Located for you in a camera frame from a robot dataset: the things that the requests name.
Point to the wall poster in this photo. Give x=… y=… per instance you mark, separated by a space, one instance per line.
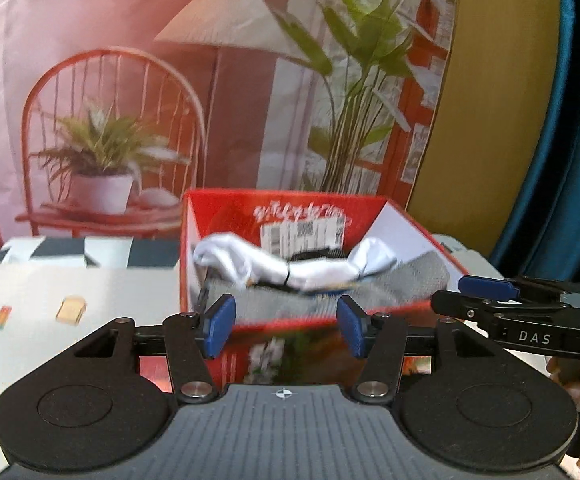
x=250 y=110

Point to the blue curtain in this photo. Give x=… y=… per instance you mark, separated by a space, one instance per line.
x=565 y=135

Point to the white toast print blanket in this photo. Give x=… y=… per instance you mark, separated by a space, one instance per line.
x=45 y=340

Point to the red cardboard box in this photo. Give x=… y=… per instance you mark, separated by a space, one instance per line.
x=197 y=270

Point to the black and white geometric cloth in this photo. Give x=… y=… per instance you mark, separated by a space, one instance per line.
x=110 y=251

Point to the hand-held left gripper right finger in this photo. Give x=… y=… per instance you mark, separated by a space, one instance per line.
x=351 y=327

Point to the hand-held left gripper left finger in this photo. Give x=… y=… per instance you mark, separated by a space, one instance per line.
x=220 y=327

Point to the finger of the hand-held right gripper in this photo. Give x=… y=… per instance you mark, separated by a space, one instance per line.
x=487 y=286
x=462 y=306

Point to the grey cloth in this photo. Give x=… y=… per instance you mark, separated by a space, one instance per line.
x=410 y=280

